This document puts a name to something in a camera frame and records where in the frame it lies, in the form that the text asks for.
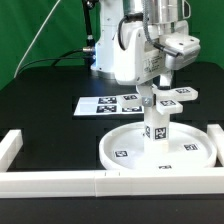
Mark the white cross-shaped table base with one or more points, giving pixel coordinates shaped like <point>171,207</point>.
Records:
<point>166,101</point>

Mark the white round table top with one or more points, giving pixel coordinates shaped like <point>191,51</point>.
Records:
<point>127,147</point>

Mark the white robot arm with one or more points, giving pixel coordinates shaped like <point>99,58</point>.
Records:
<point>151,12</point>

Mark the white tag sheet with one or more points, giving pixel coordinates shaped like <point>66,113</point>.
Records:
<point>103,105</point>

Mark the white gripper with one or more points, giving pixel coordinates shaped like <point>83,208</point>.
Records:
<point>139,56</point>

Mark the white left fence rail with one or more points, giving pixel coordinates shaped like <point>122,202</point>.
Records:
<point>9,147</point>

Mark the white front fence rail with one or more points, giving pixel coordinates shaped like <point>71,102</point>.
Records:
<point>110,183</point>

